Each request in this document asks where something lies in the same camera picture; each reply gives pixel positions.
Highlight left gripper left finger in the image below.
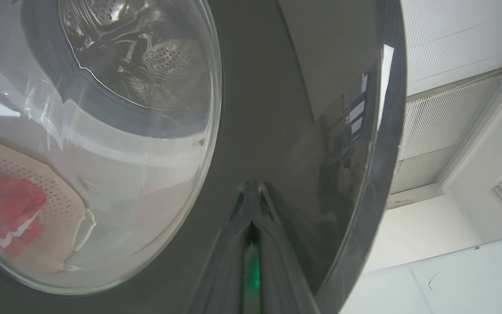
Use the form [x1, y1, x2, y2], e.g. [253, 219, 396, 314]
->
[186, 181, 254, 314]

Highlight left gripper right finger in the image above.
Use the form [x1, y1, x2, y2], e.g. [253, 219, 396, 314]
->
[251, 181, 321, 314]

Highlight black round glass washer door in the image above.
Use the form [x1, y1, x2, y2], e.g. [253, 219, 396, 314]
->
[0, 0, 408, 314]

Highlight red garment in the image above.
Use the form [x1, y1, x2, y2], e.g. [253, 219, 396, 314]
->
[0, 165, 47, 258]

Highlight cream perforated laundry basket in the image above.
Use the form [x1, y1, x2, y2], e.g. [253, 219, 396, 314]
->
[0, 135, 98, 274]

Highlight white washing machine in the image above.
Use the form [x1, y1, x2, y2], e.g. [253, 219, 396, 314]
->
[0, 0, 223, 284]

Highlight large ceiling vent grille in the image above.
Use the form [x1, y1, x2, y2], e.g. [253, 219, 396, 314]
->
[390, 72, 502, 195]

